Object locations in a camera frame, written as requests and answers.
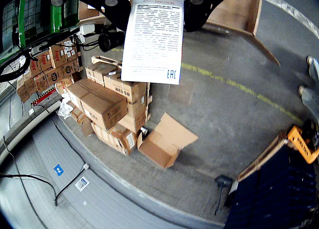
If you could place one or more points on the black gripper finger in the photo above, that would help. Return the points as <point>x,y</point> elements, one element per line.
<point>197,14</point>
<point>117,14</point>

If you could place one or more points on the red white printed carton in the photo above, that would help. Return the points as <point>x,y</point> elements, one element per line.
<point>152,44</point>

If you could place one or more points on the white power box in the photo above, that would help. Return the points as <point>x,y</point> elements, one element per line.
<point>87,30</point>

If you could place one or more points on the divided cardboard box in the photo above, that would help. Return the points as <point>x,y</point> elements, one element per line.
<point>236,12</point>

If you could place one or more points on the small taped cardboard box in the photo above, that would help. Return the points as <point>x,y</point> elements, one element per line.
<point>99,70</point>

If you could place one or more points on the cardboard box black logo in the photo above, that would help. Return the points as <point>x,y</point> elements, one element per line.
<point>53,76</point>
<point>69,68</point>

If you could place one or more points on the Alley print cardboard box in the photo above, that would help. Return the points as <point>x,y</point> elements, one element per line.
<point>56,56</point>

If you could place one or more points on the cardboard box BS print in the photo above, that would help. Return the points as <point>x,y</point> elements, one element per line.
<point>124,89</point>

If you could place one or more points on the large plain cardboard box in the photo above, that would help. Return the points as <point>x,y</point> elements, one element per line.
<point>99,101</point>

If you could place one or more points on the low labelled cardboard box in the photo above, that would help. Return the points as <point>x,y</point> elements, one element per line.
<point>117,139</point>

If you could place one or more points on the open empty cardboard box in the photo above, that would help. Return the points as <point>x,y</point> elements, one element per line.
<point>169,136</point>

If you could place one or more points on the black round device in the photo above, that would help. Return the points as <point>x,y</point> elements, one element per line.
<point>107,42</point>

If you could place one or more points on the green metal rack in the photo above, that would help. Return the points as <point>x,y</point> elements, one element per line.
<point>56,17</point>

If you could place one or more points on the crumpled white plastic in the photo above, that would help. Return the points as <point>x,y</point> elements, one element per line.
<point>65,109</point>

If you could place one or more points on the person in blue jeans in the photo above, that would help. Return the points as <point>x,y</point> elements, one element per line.
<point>311,99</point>

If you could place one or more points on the wooden pallet board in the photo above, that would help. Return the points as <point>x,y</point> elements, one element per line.
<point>261,159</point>

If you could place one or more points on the yellow pallet jack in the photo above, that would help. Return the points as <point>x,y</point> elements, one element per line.
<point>301,144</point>

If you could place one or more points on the black floor squeegee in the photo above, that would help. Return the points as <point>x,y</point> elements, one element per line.
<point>223,181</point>

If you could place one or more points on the dark blue crate stack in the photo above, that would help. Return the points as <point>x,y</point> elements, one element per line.
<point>274,194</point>

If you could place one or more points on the white wall socket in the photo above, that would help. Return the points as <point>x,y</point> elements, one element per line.
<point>85,166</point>

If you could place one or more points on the blue wall sticker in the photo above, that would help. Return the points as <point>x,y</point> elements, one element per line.
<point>58,169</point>

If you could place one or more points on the white wall label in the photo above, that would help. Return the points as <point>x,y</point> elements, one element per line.
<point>82,183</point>

